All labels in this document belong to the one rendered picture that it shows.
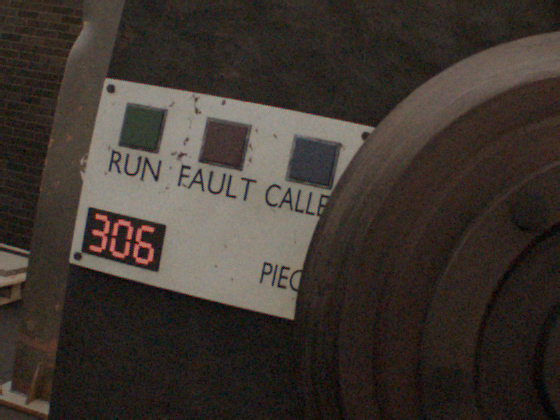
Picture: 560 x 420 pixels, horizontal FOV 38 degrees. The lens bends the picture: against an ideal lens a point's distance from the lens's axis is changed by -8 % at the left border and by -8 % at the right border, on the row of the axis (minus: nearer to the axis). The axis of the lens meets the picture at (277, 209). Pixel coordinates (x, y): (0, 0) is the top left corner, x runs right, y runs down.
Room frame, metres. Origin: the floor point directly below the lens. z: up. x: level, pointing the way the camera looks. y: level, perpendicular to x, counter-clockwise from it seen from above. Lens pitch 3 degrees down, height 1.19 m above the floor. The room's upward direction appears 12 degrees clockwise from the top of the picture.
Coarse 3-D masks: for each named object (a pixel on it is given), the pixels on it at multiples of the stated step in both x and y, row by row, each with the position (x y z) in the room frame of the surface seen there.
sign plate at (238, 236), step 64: (192, 128) 0.79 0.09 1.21; (256, 128) 0.78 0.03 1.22; (320, 128) 0.77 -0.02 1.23; (128, 192) 0.79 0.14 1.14; (192, 192) 0.78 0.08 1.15; (256, 192) 0.78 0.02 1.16; (320, 192) 0.77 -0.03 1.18; (128, 256) 0.79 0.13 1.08; (192, 256) 0.78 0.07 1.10; (256, 256) 0.77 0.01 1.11
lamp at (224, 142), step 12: (216, 132) 0.78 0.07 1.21; (228, 132) 0.78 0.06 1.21; (240, 132) 0.77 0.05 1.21; (204, 144) 0.78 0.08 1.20; (216, 144) 0.78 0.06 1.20; (228, 144) 0.78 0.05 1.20; (240, 144) 0.77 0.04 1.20; (204, 156) 0.78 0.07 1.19; (216, 156) 0.78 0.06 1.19; (228, 156) 0.77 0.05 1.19; (240, 156) 0.77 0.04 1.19
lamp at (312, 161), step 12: (300, 144) 0.77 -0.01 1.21; (312, 144) 0.76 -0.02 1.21; (324, 144) 0.76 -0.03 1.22; (300, 156) 0.77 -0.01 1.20; (312, 156) 0.76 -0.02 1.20; (324, 156) 0.76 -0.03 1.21; (300, 168) 0.76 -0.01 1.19; (312, 168) 0.76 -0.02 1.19; (324, 168) 0.76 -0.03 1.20; (312, 180) 0.76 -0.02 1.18; (324, 180) 0.76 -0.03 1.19
